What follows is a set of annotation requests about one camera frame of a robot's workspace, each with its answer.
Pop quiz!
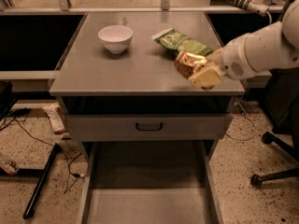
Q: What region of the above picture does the orange soda can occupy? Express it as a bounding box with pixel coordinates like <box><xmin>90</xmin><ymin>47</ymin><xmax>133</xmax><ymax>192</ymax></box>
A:
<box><xmin>175</xmin><ymin>51</ymin><xmax>207</xmax><ymax>78</ymax></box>

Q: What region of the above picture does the green chip bag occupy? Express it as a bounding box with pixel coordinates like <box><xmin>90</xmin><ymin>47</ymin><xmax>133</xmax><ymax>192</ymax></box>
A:
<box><xmin>151</xmin><ymin>28</ymin><xmax>213</xmax><ymax>56</ymax></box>

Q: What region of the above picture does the black drawer handle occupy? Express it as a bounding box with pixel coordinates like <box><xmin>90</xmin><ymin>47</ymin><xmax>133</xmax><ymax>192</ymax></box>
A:
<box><xmin>135</xmin><ymin>122</ymin><xmax>164</xmax><ymax>132</ymax></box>

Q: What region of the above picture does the white power strip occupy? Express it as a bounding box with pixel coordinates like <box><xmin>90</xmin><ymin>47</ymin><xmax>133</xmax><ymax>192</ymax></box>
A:
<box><xmin>225</xmin><ymin>0</ymin><xmax>269</xmax><ymax>17</ymax></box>

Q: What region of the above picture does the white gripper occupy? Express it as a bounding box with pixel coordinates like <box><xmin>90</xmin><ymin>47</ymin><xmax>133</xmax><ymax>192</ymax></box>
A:
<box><xmin>188</xmin><ymin>35</ymin><xmax>256</xmax><ymax>90</ymax></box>

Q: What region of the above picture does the clear plastic bottle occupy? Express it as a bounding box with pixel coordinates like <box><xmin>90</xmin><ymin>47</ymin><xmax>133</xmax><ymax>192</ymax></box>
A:
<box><xmin>0</xmin><ymin>152</ymin><xmax>19</xmax><ymax>175</ymax></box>

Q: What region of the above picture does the white ceramic bowl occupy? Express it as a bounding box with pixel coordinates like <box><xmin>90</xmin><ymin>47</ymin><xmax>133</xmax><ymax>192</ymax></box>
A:
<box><xmin>98</xmin><ymin>25</ymin><xmax>134</xmax><ymax>54</ymax></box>

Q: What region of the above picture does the grey drawer cabinet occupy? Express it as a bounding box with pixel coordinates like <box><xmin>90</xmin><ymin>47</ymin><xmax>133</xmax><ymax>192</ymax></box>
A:
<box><xmin>50</xmin><ymin>11</ymin><xmax>243</xmax><ymax>154</ymax></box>

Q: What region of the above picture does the open grey middle drawer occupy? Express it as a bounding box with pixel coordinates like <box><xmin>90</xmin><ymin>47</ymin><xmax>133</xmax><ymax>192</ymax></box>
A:
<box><xmin>76</xmin><ymin>141</ymin><xmax>224</xmax><ymax>224</ymax></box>

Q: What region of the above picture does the black floor cable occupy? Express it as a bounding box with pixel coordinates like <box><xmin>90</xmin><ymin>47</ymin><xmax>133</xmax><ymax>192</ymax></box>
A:
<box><xmin>0</xmin><ymin>107</ymin><xmax>86</xmax><ymax>194</ymax></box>

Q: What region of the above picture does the black metal stand leg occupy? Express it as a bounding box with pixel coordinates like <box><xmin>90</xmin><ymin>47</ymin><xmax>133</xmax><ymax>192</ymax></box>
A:
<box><xmin>22</xmin><ymin>144</ymin><xmax>61</xmax><ymax>219</ymax></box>

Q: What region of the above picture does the snack package on floor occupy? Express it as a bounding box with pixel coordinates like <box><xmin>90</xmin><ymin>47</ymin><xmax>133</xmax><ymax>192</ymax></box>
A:
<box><xmin>42</xmin><ymin>104</ymin><xmax>66</xmax><ymax>134</ymax></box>

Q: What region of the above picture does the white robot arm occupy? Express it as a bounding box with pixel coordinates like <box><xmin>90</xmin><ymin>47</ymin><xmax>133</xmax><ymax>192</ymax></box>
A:
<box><xmin>188</xmin><ymin>0</ymin><xmax>299</xmax><ymax>89</ymax></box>

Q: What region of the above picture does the grey upper drawer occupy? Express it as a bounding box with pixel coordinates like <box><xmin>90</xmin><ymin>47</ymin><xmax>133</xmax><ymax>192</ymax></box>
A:
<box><xmin>65</xmin><ymin>114</ymin><xmax>233</xmax><ymax>142</ymax></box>

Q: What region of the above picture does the black office chair base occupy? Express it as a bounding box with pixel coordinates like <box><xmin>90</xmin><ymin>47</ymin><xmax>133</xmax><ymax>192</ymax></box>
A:
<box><xmin>250</xmin><ymin>132</ymin><xmax>299</xmax><ymax>189</ymax></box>

